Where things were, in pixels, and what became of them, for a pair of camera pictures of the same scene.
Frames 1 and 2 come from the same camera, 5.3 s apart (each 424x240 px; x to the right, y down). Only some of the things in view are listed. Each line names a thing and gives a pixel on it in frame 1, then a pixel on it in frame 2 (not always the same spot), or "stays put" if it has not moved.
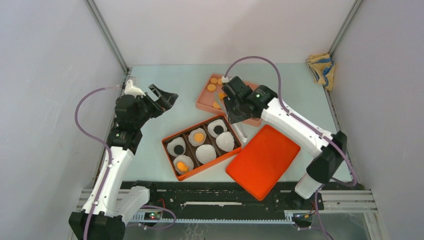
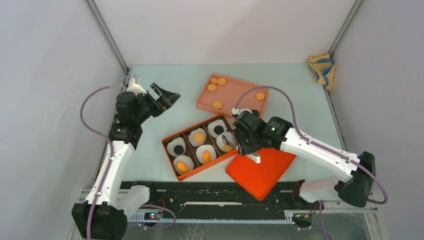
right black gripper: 234,112 → 241,139
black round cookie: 178,149 stays put
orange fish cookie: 182,167 stays put
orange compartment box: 197,148 stays put
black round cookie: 218,129 stays put
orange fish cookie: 221,95 → 206,156
